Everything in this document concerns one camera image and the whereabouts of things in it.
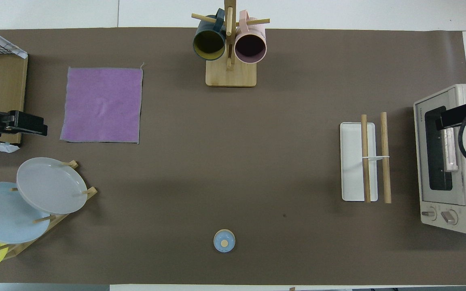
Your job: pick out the dark teal mug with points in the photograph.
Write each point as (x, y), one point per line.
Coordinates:
(208, 44)

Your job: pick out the pink mug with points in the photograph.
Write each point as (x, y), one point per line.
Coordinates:
(250, 46)

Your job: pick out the wooden two-tier shelf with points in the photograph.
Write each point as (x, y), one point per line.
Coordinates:
(4, 97)

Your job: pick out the grey plate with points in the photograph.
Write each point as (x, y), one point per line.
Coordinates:
(51, 186)

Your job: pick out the brown table mat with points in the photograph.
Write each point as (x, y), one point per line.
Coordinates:
(257, 161)

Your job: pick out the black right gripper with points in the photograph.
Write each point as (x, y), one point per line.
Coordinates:
(455, 115)

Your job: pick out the beige toaster oven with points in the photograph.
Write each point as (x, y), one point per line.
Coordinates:
(421, 182)

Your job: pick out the marble pattern paper sheet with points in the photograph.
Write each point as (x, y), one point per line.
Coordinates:
(10, 46)

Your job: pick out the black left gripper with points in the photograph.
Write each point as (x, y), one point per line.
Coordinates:
(28, 123)

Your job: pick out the white towel rack wooden bars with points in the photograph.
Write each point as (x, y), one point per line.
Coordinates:
(352, 161)

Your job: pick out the purple grey towel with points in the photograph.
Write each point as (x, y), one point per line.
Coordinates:
(101, 105)

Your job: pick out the wooden plate rack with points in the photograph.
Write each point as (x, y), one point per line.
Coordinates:
(91, 192)

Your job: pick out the blue call bell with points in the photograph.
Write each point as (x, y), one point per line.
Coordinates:
(224, 241)

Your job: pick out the light blue plate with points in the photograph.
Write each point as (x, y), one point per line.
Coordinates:
(2, 214)

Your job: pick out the wooden mug tree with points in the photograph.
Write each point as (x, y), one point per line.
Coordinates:
(231, 76)

